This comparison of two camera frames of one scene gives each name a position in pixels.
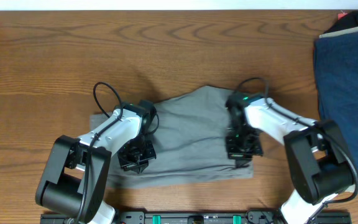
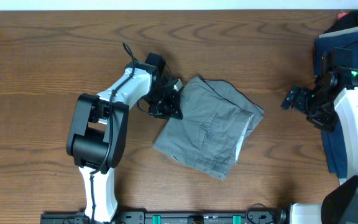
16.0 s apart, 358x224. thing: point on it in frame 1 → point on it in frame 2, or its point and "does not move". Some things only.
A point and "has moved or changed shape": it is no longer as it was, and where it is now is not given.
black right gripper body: x=243 y=150 → x=298 y=98
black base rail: x=205 y=217 does not move
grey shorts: x=190 y=141 has moved or changed shape
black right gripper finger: x=240 y=163 → x=287 y=102
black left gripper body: x=137 y=158 → x=169 y=104
